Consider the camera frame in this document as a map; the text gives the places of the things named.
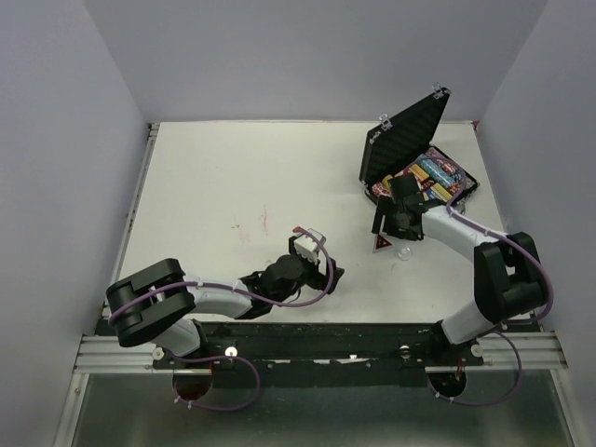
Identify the red card deck box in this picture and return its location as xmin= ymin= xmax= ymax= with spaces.
xmin=404 ymin=164 xmax=430 ymax=183

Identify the black poker case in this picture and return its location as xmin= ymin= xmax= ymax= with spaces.
xmin=359 ymin=83 xmax=479 ymax=205

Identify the purple cable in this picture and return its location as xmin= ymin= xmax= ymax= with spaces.
xmin=107 ymin=226 xmax=339 ymax=413
xmin=404 ymin=157 xmax=553 ymax=407

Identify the gold chip row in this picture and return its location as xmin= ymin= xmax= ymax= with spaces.
xmin=381 ymin=175 xmax=393 ymax=189

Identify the aluminium frame rail left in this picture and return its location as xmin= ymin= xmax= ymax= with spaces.
xmin=74 ymin=336 xmax=155 ymax=374

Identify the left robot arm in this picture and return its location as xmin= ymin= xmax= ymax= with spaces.
xmin=105 ymin=227 xmax=345 ymax=368

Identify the red triangular dealer card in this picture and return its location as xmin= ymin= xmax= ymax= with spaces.
xmin=372 ymin=234 xmax=393 ymax=253

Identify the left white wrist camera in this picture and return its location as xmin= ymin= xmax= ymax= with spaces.
xmin=293 ymin=226 xmax=327 ymax=264

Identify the aluminium table edge rail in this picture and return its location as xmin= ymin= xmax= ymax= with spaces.
xmin=102 ymin=122 xmax=159 ymax=320

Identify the red white chip row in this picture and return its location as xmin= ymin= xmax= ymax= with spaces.
xmin=371 ymin=182 xmax=392 ymax=203

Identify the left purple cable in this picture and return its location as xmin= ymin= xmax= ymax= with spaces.
xmin=107 ymin=226 xmax=339 ymax=413

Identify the clear round dealer button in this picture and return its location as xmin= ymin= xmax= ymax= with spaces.
xmin=396 ymin=247 xmax=413 ymax=261

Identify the light blue chip stack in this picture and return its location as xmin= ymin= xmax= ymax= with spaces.
xmin=427 ymin=166 xmax=455 ymax=189
xmin=415 ymin=158 xmax=438 ymax=174

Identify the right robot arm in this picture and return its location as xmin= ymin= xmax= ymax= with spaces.
xmin=372 ymin=174 xmax=553 ymax=365

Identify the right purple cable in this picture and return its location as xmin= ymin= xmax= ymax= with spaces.
xmin=404 ymin=157 xmax=553 ymax=407

